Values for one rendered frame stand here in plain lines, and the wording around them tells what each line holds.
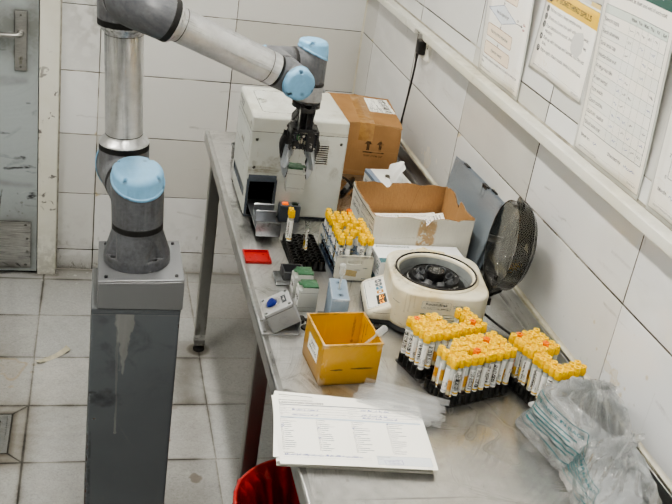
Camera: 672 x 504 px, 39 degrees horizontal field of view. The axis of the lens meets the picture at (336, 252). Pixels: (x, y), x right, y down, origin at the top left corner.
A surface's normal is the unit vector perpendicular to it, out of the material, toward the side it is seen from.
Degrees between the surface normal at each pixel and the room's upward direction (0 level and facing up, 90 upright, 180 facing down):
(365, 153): 92
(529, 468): 0
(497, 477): 0
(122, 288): 90
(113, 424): 90
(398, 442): 0
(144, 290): 90
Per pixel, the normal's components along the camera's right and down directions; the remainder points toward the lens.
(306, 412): 0.14, -0.90
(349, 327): 0.29, 0.45
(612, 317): -0.97, -0.04
